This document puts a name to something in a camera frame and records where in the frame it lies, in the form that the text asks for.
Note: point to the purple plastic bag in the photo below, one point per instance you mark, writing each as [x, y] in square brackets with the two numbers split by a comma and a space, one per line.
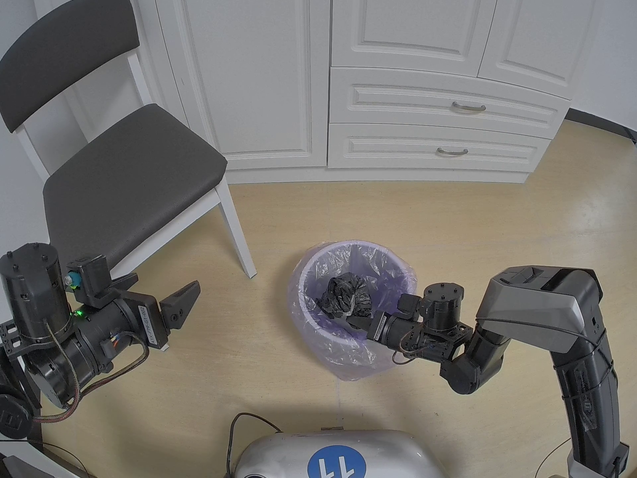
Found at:
[348, 366]

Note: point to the white trash bin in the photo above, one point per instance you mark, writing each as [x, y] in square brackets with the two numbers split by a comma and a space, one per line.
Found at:
[303, 287]

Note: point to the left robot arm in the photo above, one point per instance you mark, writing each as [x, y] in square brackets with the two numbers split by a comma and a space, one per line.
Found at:
[30, 287]

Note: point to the white chair dark grey seat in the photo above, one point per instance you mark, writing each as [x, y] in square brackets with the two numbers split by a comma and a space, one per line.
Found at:
[124, 167]

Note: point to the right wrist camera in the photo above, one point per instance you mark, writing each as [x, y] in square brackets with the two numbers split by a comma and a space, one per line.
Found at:
[410, 305]

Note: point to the white wardrobe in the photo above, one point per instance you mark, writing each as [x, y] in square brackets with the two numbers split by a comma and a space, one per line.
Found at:
[249, 67]

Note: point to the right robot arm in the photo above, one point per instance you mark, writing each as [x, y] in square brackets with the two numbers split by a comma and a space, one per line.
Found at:
[537, 306]

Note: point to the black plastic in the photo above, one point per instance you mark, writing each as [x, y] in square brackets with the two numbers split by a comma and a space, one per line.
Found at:
[343, 292]

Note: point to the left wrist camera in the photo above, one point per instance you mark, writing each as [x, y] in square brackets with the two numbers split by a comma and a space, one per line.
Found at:
[92, 277]

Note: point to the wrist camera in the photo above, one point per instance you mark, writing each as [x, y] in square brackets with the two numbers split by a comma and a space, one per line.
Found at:
[410, 305]
[92, 277]

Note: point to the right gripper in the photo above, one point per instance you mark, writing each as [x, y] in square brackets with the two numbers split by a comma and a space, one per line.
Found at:
[398, 331]

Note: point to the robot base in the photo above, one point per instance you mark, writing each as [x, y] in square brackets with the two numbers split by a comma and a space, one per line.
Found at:
[338, 451]

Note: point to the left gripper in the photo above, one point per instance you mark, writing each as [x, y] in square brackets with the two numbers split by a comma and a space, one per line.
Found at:
[119, 326]

